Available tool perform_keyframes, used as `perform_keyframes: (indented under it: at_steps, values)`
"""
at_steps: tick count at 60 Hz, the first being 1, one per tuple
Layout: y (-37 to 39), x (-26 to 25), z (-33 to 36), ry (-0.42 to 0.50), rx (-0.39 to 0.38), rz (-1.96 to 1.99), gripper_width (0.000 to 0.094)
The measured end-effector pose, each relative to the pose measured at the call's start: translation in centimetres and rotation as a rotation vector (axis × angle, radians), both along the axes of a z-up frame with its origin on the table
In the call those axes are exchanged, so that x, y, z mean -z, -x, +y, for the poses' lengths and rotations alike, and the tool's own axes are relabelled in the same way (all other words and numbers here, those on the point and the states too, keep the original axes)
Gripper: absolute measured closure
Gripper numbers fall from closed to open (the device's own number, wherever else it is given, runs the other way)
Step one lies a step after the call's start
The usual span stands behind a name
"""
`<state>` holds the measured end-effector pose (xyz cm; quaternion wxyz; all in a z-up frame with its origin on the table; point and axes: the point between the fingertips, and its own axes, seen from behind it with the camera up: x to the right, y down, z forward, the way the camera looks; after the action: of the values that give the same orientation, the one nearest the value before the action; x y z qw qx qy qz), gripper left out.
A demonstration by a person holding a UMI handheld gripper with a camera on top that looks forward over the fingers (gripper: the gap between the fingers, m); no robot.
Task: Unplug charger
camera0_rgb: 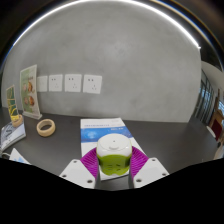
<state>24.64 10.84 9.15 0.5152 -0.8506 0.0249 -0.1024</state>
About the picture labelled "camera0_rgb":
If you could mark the large menu sign acrylic stand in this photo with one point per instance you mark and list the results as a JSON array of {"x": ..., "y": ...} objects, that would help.
[{"x": 29, "y": 90}]

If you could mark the grey printed brochure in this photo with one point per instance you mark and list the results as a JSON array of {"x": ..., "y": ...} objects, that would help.
[{"x": 11, "y": 135}]

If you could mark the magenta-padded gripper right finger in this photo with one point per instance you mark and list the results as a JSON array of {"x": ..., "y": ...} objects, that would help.
[{"x": 150, "y": 171}]

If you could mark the beige tape roll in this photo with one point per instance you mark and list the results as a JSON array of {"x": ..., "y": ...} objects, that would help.
[{"x": 39, "y": 128}]

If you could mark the grey wall switch plate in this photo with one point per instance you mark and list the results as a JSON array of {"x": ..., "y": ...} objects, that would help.
[{"x": 42, "y": 84}]

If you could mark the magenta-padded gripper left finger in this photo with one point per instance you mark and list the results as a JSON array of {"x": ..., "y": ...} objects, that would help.
[{"x": 76, "y": 171}]

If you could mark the white wall socket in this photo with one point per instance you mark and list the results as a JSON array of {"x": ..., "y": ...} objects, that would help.
[
  {"x": 73, "y": 83},
  {"x": 55, "y": 83},
  {"x": 92, "y": 84}
]

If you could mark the black-framed glass partition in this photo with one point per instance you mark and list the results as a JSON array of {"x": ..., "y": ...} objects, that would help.
[{"x": 205, "y": 96}]

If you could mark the white booklet with blue band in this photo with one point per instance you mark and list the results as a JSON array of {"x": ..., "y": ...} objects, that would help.
[{"x": 100, "y": 133}]

